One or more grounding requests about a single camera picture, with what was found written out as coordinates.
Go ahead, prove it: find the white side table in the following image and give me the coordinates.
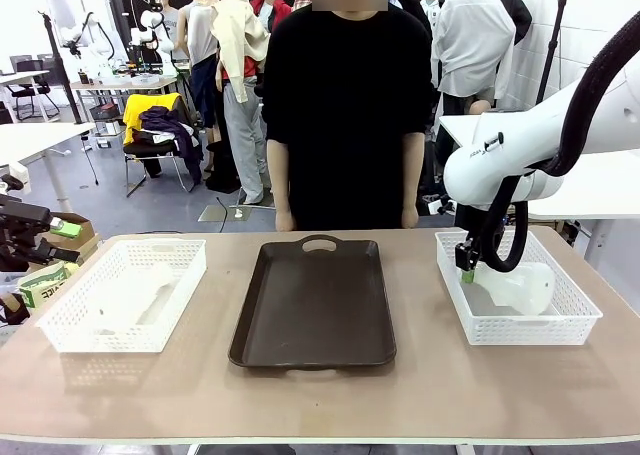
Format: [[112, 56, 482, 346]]
[[0, 121, 97, 215]]

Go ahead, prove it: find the person left forearm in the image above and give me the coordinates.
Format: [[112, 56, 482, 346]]
[[401, 131, 427, 212]]

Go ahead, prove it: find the mannequin with white shirt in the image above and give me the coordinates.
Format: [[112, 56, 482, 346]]
[[431, 0, 517, 117]]

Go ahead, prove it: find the black office chair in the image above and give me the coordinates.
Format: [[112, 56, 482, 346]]
[[8, 54, 62, 122]]

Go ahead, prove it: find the person torso in black shirt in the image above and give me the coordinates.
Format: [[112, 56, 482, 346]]
[[261, 8, 437, 232]]

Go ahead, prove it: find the white basket with label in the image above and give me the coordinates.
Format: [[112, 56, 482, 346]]
[[434, 229, 604, 347]]

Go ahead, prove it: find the green and white carton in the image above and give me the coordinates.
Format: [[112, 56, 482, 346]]
[[16, 260, 70, 310]]

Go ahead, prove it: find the person right forearm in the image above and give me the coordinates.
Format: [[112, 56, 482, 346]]
[[266, 138, 295, 215]]

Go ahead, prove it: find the white basket holding labware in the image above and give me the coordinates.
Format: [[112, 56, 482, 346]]
[[34, 238, 208, 354]]

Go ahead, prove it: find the mannequin with white tank top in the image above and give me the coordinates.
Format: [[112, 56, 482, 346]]
[[177, 0, 224, 144]]

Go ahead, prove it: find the mannequin with cream jacket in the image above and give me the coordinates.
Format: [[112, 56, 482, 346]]
[[209, 0, 274, 207]]

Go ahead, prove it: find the grey floor plate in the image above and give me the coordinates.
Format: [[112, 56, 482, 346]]
[[197, 202, 277, 224]]

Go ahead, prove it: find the black chair with clothes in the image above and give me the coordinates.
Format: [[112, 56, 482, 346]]
[[122, 137, 197, 199]]

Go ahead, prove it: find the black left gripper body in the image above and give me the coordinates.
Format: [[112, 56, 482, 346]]
[[0, 194, 54, 272]]

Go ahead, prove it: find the yellow garment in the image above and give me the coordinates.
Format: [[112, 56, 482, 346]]
[[122, 92, 182, 146]]

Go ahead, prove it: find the background workbench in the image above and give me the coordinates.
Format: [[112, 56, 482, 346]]
[[68, 72, 180, 96]]

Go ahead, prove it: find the translucent plastic conical flask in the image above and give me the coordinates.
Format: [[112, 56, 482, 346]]
[[472, 262, 557, 317]]

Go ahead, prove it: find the translucent plastic labware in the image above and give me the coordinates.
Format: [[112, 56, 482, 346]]
[[84, 264, 177, 337]]

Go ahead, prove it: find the black tripod stand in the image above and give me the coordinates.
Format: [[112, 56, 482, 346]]
[[37, 9, 100, 187], [534, 0, 572, 112]]

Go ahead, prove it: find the black hanging garment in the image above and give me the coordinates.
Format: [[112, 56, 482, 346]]
[[493, 0, 534, 46]]

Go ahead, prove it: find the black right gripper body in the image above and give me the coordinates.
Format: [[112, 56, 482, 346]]
[[454, 205, 496, 249]]

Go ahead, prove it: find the dark brown plastic tray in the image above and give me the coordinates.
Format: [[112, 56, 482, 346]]
[[227, 233, 398, 372]]

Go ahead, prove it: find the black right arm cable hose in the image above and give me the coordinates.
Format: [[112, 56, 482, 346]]
[[472, 12, 640, 275]]

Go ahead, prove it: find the brown cardboard box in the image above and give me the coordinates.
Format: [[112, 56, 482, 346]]
[[27, 211, 101, 267]]

